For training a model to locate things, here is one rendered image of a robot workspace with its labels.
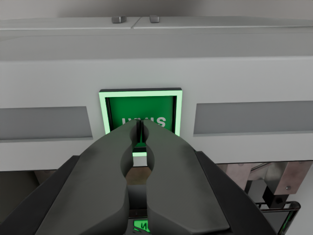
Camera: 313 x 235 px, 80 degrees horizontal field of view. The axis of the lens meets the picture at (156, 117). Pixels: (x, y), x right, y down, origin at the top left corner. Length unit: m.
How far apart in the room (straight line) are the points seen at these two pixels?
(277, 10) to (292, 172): 1.04
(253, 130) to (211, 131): 0.04
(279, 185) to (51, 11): 1.14
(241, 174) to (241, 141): 0.12
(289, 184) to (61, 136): 0.30
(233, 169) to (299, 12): 1.15
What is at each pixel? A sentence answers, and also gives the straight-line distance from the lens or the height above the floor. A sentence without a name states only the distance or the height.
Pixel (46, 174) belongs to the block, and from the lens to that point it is 0.28.
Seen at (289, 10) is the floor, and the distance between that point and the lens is 1.31.
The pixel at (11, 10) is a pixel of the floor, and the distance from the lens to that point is 1.27.
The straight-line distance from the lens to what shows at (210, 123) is 0.16.
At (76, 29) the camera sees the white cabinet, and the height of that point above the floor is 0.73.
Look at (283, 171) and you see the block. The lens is 0.31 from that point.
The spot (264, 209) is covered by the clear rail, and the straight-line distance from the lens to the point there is 0.38.
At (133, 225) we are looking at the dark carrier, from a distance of 0.36.
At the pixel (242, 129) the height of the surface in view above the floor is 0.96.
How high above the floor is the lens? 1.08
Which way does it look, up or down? 60 degrees down
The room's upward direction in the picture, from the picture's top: 175 degrees clockwise
